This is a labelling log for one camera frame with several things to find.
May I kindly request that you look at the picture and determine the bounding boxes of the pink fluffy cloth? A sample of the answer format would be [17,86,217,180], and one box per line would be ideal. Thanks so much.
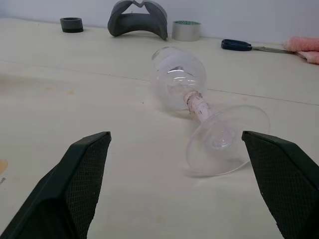
[283,36,319,65]

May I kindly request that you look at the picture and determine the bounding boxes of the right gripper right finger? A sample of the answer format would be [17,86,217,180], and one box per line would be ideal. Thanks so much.
[241,130,319,239]

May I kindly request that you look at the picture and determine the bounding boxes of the clear glass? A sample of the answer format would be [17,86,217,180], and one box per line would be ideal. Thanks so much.
[151,46,271,178]

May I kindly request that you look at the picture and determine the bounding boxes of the grey cap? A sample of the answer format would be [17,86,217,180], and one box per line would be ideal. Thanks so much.
[107,0,168,41]

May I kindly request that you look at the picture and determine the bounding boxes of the dark-handled scissors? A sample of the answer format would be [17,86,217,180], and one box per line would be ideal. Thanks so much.
[220,39,297,54]

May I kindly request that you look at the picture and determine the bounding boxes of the silver tape roll green core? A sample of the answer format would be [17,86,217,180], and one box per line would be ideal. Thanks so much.
[171,20,201,42]

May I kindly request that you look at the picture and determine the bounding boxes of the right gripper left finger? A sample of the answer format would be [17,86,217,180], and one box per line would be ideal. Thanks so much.
[0,131,112,239]

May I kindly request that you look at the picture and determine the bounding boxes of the black tape roll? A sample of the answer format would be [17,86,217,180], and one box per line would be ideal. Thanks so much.
[59,17,84,34]

